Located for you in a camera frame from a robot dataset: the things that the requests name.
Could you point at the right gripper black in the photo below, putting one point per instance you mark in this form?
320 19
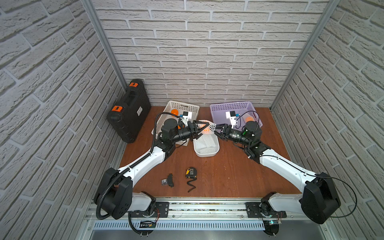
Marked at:
225 128

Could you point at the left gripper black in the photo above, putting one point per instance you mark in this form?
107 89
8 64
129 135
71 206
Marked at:
191 130

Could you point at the white foam net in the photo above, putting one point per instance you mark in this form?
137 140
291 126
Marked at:
209 144

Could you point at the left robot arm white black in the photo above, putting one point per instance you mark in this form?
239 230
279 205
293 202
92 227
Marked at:
115 196

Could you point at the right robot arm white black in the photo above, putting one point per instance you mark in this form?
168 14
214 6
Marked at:
318 198

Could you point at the white plastic tub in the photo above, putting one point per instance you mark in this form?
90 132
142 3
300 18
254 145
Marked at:
198 147

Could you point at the white perforated plastic basket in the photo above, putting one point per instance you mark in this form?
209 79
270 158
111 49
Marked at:
175 108

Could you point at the purple perforated plastic basket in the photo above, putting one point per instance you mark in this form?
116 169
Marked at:
218 112

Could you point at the yellow black tape measure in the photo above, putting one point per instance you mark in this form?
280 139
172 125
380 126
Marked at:
191 173

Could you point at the small black gripper part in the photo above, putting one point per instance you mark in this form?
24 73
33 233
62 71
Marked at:
168 181

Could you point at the black plastic tool case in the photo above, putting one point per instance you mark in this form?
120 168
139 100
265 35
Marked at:
129 113

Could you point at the aluminium mounting rail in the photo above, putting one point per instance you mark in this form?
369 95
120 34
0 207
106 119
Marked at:
206 214

